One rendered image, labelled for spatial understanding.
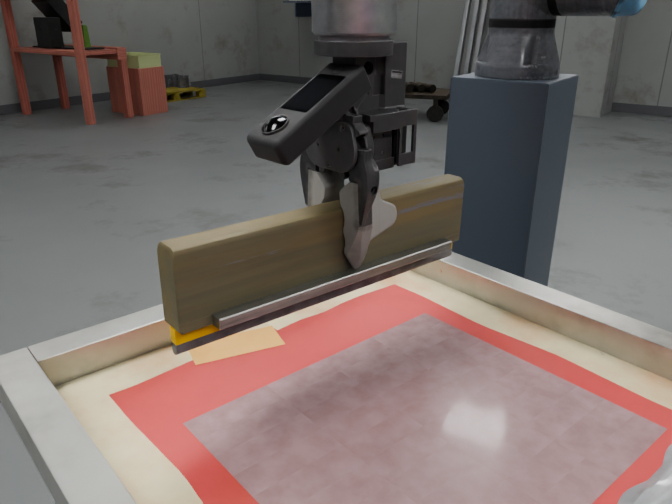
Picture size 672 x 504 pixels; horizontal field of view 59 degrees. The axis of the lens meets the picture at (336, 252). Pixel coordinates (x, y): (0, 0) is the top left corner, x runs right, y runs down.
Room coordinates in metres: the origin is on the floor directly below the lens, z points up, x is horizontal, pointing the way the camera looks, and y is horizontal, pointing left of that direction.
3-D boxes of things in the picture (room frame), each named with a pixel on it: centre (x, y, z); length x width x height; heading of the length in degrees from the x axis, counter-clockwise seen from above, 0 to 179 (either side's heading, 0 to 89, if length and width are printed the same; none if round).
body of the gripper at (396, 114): (0.57, -0.02, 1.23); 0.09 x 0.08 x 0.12; 130
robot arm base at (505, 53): (1.16, -0.34, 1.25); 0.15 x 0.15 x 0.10
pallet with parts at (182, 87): (9.45, 2.67, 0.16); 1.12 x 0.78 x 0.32; 144
